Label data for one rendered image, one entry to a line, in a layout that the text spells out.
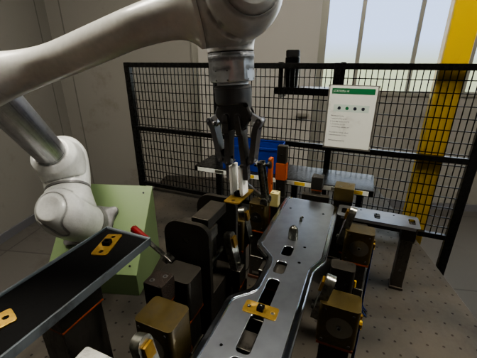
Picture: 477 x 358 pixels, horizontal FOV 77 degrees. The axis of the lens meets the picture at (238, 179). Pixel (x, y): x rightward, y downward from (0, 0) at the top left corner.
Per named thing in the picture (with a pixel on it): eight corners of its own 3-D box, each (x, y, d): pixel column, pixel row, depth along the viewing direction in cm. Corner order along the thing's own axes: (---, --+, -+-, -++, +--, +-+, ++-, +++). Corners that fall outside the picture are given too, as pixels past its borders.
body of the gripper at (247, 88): (204, 85, 58) (209, 132, 61) (243, 84, 55) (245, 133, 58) (223, 83, 65) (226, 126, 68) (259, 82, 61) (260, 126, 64)
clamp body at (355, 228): (367, 323, 105) (385, 239, 92) (332, 312, 110) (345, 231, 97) (367, 310, 111) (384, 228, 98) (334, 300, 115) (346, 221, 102)
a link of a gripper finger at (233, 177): (231, 165, 64) (228, 165, 65) (233, 195, 67) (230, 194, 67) (238, 161, 67) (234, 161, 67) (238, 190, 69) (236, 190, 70)
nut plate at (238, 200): (238, 204, 63) (238, 199, 63) (223, 202, 65) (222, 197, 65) (254, 190, 70) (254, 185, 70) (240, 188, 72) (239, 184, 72)
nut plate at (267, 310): (280, 310, 72) (280, 306, 71) (275, 322, 69) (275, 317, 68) (247, 300, 75) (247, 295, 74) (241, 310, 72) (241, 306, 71)
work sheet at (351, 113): (369, 151, 145) (380, 85, 134) (322, 147, 153) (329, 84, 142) (369, 150, 147) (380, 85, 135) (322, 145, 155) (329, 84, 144)
